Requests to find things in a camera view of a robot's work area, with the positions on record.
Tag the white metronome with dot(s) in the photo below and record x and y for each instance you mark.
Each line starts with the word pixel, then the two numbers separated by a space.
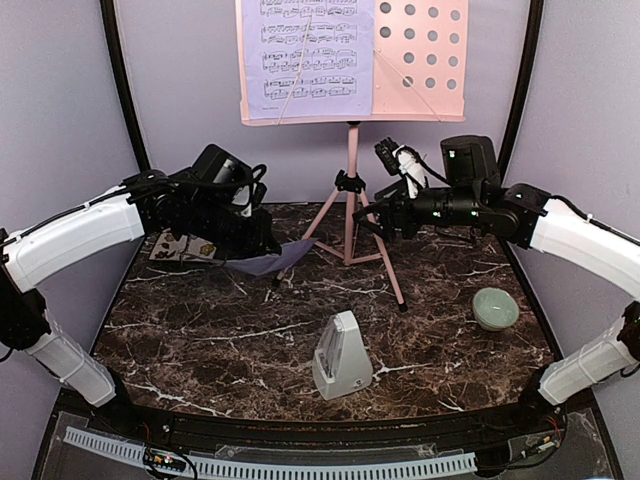
pixel 340 364

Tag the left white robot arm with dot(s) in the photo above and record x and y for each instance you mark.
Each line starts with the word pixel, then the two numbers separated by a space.
pixel 216 199

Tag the purple sheet music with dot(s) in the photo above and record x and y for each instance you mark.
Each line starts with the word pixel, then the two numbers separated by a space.
pixel 307 59
pixel 292 252

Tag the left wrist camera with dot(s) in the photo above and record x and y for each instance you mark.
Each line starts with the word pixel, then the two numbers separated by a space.
pixel 248 198

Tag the pink music stand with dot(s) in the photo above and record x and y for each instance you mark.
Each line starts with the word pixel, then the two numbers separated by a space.
pixel 419 61

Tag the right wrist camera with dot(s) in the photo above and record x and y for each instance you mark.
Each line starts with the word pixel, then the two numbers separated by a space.
pixel 403 161

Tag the white slotted cable duct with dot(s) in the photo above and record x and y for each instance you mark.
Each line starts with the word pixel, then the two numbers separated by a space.
pixel 265 465

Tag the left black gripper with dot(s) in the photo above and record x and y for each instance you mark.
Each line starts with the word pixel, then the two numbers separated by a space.
pixel 259 239

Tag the floral ceramic tile coaster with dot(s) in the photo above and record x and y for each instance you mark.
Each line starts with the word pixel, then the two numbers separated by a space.
pixel 186 249

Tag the pale green bowl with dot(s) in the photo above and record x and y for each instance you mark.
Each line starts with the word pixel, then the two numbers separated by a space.
pixel 495 309

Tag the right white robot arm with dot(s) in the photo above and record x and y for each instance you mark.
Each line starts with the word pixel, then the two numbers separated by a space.
pixel 532 218

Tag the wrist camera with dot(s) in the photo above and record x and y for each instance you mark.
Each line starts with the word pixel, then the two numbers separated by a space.
pixel 248 198
pixel 403 161

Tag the black frame post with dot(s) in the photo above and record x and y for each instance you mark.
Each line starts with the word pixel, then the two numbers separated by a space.
pixel 521 89
pixel 119 73

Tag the small circuit board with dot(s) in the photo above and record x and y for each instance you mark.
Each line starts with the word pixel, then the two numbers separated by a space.
pixel 162 461

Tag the left black frame post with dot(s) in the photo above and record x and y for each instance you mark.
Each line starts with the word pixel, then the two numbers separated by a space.
pixel 119 73

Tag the right black frame post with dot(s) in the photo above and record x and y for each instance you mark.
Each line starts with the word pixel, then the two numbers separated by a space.
pixel 521 89

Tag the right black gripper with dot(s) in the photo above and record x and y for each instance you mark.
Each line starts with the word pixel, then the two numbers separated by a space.
pixel 388 207

